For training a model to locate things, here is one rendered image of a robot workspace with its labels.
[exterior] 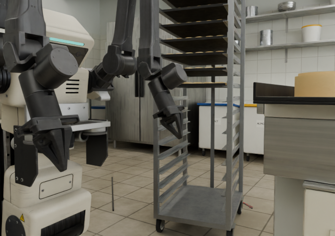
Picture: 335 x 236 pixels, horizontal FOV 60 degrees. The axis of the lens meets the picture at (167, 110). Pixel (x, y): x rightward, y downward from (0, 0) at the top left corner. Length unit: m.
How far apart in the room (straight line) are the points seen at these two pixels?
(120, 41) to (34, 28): 0.42
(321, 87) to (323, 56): 4.23
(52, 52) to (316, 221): 0.47
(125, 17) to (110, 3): 5.22
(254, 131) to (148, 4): 3.11
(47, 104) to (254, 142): 3.49
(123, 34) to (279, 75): 3.65
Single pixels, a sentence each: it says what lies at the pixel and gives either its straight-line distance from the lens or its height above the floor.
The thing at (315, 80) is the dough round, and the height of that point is 0.92.
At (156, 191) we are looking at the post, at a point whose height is 0.29.
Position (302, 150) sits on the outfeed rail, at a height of 0.86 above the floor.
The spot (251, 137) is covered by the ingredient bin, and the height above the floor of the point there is 0.34.
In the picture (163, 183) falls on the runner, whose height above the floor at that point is 0.32.
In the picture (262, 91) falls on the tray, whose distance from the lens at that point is 0.23.
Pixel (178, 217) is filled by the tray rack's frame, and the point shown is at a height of 0.15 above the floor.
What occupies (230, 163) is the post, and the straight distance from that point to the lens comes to 1.70.
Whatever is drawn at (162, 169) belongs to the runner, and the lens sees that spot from 1.91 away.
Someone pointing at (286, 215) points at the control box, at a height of 0.79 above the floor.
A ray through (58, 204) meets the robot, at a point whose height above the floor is 0.57.
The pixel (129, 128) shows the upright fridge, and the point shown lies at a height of 0.37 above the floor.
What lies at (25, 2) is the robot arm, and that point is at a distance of 0.66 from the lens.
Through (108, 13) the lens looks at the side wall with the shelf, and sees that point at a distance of 6.24.
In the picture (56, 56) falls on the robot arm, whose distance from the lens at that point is 0.56.
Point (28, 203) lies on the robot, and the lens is 0.96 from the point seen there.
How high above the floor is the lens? 0.91
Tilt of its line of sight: 3 degrees down
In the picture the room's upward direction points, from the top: straight up
